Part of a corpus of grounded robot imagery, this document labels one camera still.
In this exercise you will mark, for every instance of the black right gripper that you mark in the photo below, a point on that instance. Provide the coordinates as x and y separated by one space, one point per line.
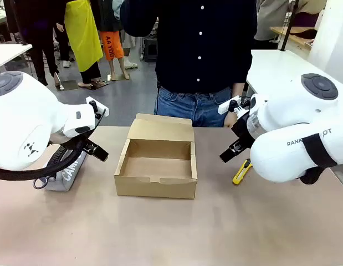
243 130

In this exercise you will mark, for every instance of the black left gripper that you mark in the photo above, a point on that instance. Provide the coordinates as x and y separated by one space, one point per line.
72 142

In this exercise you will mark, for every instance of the yellow utility knife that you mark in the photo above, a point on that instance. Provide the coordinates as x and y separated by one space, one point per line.
240 174

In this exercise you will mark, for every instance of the grey CAMPUS pencil case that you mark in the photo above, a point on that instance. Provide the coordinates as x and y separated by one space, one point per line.
68 177

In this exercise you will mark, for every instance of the brown cardboard box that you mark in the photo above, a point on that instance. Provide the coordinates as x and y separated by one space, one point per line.
154 188

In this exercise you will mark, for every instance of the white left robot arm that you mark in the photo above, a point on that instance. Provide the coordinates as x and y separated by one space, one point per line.
21 116

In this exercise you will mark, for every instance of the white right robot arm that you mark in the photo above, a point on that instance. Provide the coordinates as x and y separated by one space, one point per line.
284 110

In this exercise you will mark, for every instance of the person's left forearm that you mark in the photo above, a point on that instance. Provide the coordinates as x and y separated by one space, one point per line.
237 89

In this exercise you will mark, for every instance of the person's left hand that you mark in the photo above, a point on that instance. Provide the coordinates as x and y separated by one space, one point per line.
229 120

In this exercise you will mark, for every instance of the blue jeans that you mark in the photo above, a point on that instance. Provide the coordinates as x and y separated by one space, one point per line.
188 108

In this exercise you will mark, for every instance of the dark floor plate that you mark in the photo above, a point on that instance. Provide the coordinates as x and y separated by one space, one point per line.
68 85

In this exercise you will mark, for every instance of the large white table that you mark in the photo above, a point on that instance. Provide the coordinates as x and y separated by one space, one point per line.
271 66

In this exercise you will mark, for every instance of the person in white sneakers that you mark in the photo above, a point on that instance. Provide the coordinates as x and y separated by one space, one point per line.
64 52

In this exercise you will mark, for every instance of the black stool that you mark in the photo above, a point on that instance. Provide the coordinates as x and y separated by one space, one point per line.
150 50

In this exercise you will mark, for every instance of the dark navy button shirt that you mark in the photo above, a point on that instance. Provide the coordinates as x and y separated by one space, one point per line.
188 41

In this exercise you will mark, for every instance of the small white table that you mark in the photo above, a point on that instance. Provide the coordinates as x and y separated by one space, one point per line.
7 55

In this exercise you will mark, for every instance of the wooden table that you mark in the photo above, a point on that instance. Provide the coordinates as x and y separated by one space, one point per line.
293 34

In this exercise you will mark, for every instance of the person in dark clothes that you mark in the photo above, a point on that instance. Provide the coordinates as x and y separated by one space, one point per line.
41 27

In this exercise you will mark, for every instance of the person in grey jacket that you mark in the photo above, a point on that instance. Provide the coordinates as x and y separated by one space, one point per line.
271 19

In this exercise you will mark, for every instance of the black pole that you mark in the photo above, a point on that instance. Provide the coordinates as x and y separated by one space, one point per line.
289 25

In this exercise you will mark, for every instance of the white partition board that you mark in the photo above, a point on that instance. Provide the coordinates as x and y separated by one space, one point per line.
332 33

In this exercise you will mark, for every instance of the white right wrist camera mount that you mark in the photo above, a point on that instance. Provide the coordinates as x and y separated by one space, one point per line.
224 108

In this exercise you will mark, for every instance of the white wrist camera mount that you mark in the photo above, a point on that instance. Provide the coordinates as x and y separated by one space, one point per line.
102 106
224 108

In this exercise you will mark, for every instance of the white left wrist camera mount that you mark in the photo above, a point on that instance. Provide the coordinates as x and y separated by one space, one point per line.
102 106

